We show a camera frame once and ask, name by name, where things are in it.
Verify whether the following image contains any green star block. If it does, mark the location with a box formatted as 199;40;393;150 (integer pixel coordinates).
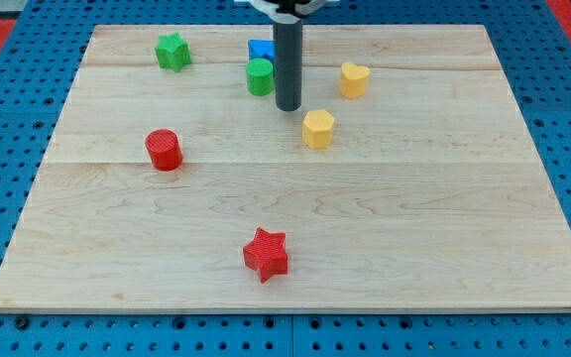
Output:
155;33;192;72

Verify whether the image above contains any green cylinder block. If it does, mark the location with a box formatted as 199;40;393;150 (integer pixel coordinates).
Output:
246;58;275;96

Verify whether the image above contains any yellow heart block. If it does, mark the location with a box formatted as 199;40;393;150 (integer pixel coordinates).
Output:
339;61;371;99

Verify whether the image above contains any blue triangle block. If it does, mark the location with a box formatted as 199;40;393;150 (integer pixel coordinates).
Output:
247;39;275;63

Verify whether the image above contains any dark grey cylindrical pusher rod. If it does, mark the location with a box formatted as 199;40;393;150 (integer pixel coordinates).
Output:
273;13;302;111

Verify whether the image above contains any red star block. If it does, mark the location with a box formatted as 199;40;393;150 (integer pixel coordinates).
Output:
243;227;288;284

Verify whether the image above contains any yellow hexagon block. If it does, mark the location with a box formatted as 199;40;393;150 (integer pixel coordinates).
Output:
302;109;335;150

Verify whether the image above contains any wooden board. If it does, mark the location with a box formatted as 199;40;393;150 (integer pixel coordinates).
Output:
0;25;571;314

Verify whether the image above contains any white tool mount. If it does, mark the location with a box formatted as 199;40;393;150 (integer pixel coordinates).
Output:
235;0;339;19

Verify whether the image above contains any red cylinder block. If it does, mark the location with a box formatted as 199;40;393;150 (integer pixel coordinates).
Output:
145;129;183;172

